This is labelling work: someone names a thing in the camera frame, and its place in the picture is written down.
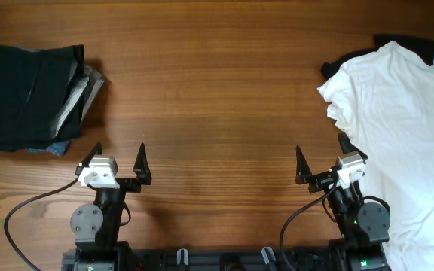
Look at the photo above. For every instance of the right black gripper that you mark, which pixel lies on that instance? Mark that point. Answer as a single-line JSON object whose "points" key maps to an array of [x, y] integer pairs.
{"points": [[304, 175]]}

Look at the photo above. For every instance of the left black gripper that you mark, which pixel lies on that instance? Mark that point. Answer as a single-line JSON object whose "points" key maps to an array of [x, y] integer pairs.
{"points": [[141, 168]]}

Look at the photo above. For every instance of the white t-shirt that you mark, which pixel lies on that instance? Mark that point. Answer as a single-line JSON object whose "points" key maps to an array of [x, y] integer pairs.
{"points": [[384, 102]]}

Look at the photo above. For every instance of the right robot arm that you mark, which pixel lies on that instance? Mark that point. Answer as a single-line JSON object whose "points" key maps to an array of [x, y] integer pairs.
{"points": [[363, 221]]}

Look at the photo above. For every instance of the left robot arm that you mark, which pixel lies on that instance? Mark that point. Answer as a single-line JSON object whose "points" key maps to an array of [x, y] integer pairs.
{"points": [[96, 225]]}

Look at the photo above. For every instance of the blue denim garment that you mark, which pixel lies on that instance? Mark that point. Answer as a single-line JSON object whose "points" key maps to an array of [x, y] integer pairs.
{"points": [[57, 148]]}

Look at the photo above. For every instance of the grey folded garment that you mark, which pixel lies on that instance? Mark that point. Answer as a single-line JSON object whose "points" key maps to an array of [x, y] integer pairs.
{"points": [[82, 92]]}

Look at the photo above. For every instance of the black folded garment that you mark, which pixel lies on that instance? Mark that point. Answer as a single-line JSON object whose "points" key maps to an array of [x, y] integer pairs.
{"points": [[34, 85]]}

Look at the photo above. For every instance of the black garment on right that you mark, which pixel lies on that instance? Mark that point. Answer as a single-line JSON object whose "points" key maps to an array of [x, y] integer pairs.
{"points": [[423, 47]]}

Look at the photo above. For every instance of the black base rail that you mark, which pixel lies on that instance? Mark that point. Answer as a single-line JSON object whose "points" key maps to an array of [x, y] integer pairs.
{"points": [[301, 258]]}

